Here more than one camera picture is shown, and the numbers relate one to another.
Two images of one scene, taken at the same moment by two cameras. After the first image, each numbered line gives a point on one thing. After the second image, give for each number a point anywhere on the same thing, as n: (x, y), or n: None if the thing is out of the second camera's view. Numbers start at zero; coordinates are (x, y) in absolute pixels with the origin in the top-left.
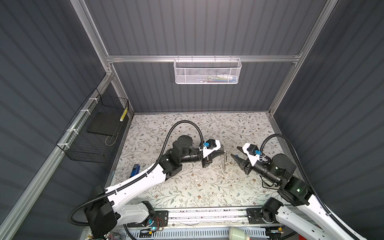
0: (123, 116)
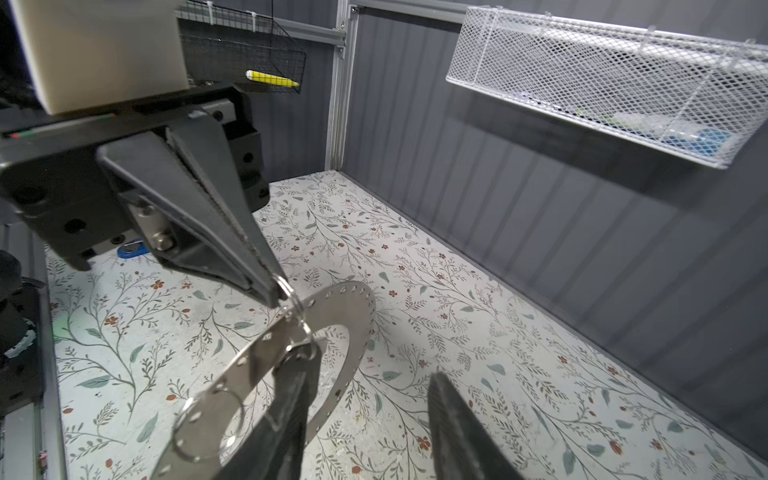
0: (272, 79)
